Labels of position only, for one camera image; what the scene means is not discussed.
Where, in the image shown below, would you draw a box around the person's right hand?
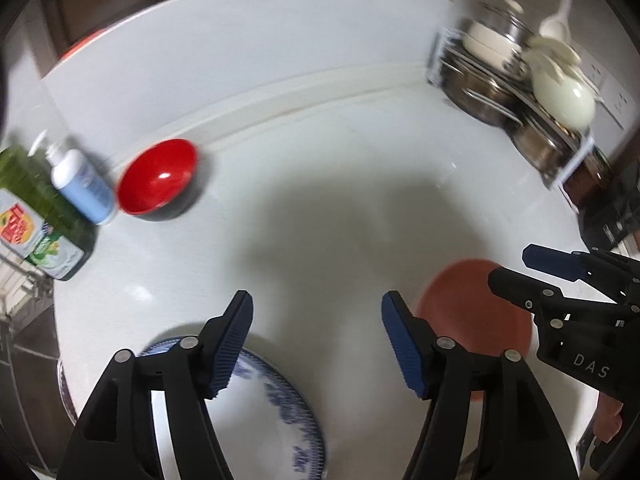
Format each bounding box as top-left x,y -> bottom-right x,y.
592,390 -> 626,443

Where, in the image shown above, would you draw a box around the white rice spoon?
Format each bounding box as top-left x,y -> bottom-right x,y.
539,0 -> 576,41

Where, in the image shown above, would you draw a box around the cream rice paddle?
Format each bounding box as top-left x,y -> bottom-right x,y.
525,35 -> 583,66

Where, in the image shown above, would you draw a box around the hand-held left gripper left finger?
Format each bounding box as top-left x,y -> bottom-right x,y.
60,290 -> 253,480

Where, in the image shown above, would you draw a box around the blue-patterned white plate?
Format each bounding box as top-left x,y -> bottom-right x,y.
57,336 -> 326,480

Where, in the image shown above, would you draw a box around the white ceramic bowl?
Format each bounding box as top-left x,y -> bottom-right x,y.
462,20 -> 523,61

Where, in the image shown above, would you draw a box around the white and blue bottle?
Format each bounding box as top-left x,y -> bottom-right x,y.
45,142 -> 117,226

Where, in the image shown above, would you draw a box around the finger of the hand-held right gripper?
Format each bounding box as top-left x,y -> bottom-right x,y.
487,267 -> 640,322
522,244 -> 640,306

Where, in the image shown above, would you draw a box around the white frame stand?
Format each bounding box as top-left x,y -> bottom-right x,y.
547,137 -> 601,191

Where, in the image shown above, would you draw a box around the white wall outlet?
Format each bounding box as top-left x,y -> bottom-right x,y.
585,57 -> 628,128

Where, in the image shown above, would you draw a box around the red bowl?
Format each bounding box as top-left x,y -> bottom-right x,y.
116,138 -> 201,222

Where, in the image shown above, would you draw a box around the green dish soap bottle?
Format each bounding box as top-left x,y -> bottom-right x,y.
0,145 -> 98,282

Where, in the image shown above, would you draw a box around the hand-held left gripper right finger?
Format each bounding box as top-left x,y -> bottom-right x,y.
381,291 -> 576,480

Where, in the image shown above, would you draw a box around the metal sink rack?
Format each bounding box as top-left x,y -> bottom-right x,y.
0,250 -> 66,461

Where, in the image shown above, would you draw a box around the steel pot with handles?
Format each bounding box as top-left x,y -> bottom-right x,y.
440,45 -> 526,126

